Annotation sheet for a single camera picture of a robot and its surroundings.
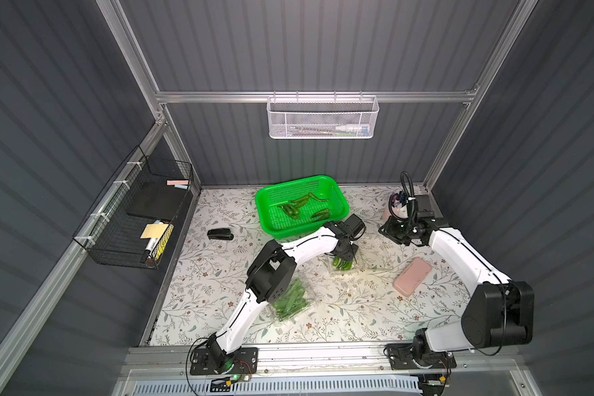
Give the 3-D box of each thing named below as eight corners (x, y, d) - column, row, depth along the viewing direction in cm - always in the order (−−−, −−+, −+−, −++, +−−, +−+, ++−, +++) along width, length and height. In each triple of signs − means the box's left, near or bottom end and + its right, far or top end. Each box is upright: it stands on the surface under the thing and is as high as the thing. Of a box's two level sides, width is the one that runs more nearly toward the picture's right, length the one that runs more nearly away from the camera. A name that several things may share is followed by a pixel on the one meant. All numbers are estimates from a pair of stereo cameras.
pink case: (408, 298, 88) (411, 295, 86) (391, 283, 91) (393, 280, 89) (430, 270, 95) (433, 267, 92) (413, 257, 98) (416, 254, 96)
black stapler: (207, 239, 104) (206, 236, 102) (210, 230, 107) (208, 228, 105) (232, 239, 104) (231, 236, 102) (234, 230, 107) (233, 228, 105)
